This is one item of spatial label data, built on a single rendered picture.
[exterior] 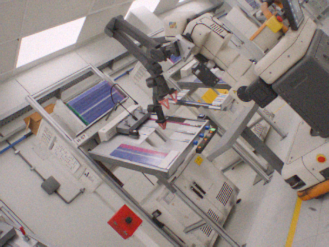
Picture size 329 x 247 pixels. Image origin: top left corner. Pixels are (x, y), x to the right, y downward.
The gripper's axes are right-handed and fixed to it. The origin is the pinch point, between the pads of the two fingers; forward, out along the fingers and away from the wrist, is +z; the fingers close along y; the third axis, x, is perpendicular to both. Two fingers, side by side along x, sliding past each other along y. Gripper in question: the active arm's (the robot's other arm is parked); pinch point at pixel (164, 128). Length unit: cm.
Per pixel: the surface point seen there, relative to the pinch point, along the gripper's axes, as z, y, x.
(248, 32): 29, -452, -57
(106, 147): -2.9, 37.8, -31.3
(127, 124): -9.2, 11.5, -26.9
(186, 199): 20, 53, 42
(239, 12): -14, -452, -69
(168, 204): 38, 44, 18
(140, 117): -7.8, -2.3, -22.9
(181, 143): 3.1, 14.5, 23.1
